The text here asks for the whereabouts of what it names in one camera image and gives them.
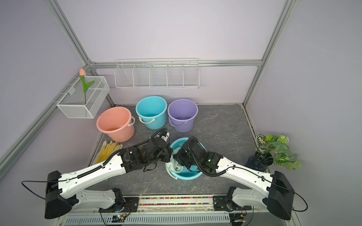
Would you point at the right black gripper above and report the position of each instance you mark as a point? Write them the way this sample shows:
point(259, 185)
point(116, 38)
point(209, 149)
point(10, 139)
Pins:
point(182, 156)

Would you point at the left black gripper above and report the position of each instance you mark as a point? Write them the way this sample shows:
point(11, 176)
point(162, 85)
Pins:
point(163, 149)

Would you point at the teal bucket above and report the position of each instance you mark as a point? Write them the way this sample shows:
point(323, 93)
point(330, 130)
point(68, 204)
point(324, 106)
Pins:
point(187, 174)
point(151, 112)

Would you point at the purple bucket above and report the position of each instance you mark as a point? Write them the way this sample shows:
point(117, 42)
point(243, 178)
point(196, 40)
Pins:
point(182, 113)

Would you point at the pink plastic bucket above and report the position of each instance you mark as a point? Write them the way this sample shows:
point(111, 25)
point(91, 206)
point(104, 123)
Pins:
point(117, 123)

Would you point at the mint green cloth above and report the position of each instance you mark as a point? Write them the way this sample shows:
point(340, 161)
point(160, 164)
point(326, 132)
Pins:
point(173, 165)

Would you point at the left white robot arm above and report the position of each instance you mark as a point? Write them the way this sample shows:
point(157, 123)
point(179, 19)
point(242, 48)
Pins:
point(66, 192)

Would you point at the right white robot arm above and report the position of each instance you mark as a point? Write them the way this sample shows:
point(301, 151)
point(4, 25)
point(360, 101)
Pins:
point(271, 191)

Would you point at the yellow white work glove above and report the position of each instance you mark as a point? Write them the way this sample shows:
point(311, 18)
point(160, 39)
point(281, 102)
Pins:
point(108, 147)

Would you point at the potted green plant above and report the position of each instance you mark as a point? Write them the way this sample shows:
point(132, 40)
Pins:
point(273, 150)

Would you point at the pink artificial tulip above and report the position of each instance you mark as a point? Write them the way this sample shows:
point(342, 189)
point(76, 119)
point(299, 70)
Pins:
point(86, 85)

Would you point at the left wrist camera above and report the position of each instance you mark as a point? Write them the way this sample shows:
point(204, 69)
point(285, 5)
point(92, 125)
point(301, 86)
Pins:
point(164, 135)

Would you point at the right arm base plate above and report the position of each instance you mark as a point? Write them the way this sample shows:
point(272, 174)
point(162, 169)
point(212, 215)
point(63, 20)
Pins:
point(221, 203)

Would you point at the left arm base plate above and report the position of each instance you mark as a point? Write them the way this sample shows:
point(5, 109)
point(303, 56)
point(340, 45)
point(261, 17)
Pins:
point(130, 204)

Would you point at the white vented cable duct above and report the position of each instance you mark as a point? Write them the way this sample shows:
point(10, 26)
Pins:
point(152, 219)

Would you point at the long white wire shelf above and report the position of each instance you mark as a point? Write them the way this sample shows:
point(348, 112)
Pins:
point(157, 73)

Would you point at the white wire basket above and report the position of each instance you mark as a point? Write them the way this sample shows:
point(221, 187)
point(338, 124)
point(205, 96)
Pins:
point(72, 103)

